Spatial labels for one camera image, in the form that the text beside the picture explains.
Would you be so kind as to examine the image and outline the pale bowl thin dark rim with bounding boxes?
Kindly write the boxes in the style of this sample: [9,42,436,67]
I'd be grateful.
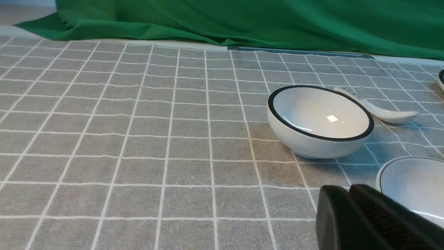
[375,156,444,227]

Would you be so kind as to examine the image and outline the grey checked tablecloth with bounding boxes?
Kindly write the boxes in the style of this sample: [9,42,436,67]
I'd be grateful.
[0,35,443,250]

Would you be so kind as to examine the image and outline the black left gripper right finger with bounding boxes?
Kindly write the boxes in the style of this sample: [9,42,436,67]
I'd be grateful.
[349,184,444,250]

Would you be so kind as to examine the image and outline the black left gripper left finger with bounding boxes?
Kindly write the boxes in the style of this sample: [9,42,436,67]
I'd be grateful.
[316,185,393,250]

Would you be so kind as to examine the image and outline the green backdrop cloth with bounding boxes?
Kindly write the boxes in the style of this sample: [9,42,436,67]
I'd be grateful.
[16,0,444,60]

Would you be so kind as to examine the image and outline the illustrated plate black rim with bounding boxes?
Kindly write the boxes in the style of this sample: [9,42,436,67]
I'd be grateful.
[438,70,444,92]

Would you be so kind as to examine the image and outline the white bowl black rim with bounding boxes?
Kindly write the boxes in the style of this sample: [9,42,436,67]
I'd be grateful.
[267,85,374,159]

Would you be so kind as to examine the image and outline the white spoon with black print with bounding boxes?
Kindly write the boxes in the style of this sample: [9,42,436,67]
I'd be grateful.
[333,87,419,124]

